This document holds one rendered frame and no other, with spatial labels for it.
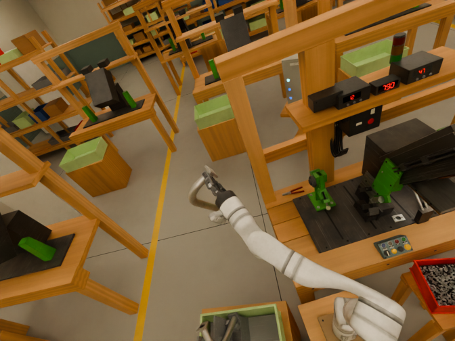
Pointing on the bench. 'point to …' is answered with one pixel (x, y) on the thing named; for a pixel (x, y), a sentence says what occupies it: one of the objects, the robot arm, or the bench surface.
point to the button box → (392, 245)
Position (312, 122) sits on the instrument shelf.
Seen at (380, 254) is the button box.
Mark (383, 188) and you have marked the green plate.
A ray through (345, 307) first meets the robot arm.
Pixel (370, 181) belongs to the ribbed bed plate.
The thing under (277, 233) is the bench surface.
